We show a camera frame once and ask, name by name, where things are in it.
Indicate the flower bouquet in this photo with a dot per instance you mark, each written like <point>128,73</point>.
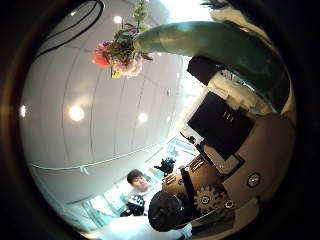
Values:
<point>206,40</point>

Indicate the round ceiling light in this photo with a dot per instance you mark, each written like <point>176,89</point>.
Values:
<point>142,117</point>
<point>76,113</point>
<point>117,19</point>

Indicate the person in black white shirt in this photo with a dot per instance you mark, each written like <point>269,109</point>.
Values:
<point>137,191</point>

